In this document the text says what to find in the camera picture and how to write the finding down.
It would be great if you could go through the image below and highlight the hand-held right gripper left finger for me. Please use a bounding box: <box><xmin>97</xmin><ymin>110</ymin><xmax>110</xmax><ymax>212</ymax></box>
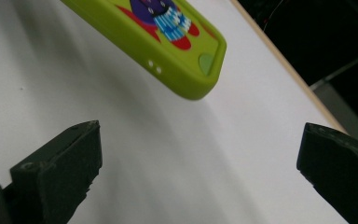
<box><xmin>9</xmin><ymin>119</ymin><xmax>103</xmax><ymax>224</ymax></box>

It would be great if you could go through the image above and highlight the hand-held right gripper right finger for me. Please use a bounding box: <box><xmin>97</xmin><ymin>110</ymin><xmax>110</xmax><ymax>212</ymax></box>
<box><xmin>296</xmin><ymin>122</ymin><xmax>358</xmax><ymax>224</ymax></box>

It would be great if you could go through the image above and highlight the green clown print phone case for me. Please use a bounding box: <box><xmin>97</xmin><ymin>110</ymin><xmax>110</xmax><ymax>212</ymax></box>
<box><xmin>60</xmin><ymin>0</ymin><xmax>227</xmax><ymax>101</ymax></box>

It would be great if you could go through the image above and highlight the metal stand bar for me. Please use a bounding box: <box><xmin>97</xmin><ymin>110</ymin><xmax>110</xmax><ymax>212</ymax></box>
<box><xmin>310</xmin><ymin>46</ymin><xmax>358</xmax><ymax>91</ymax></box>

